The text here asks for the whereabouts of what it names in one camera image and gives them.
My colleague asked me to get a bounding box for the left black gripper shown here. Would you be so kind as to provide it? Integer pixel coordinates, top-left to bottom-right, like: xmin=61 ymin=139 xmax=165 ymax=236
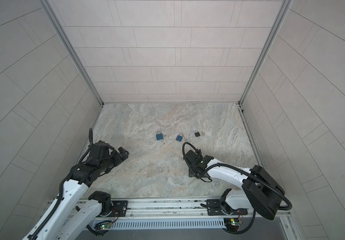
xmin=98 ymin=146 xmax=131 ymax=174

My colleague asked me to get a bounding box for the small blue padlock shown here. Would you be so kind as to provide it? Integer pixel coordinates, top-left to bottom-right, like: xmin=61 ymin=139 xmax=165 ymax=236
xmin=175 ymin=133 xmax=186 ymax=142

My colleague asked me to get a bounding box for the blue padlock with key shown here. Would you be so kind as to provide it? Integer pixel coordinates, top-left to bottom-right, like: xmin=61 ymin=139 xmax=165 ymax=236
xmin=156 ymin=131 xmax=164 ymax=141

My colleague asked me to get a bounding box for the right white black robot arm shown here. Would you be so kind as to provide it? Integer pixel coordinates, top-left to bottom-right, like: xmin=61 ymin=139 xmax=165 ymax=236
xmin=182 ymin=142 xmax=293 ymax=220

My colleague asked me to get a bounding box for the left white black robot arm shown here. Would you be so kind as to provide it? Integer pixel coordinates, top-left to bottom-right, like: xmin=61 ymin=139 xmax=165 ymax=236
xmin=24 ymin=130 xmax=130 ymax=240

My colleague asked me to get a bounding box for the right circuit board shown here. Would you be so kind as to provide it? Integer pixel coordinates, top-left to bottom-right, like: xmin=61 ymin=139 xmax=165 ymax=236
xmin=223 ymin=219 xmax=242 ymax=232

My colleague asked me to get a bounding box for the left green circuit board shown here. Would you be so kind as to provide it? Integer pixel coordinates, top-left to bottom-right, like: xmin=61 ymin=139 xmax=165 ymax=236
xmin=94 ymin=221 xmax=113 ymax=231

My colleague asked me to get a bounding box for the white vent grille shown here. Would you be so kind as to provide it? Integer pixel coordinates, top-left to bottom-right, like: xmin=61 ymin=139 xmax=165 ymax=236
xmin=79 ymin=218 xmax=227 ymax=231

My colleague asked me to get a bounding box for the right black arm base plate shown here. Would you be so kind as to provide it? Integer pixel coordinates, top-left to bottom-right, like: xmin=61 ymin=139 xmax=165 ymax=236
xmin=205 ymin=199 xmax=248 ymax=216

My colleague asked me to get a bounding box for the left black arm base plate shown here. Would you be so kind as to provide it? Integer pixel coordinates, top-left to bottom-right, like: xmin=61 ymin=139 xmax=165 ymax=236
xmin=99 ymin=201 xmax=129 ymax=218

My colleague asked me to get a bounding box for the aluminium mounting rail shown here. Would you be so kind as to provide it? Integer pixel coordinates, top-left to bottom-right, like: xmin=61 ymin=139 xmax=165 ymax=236
xmin=42 ymin=196 xmax=291 ymax=221

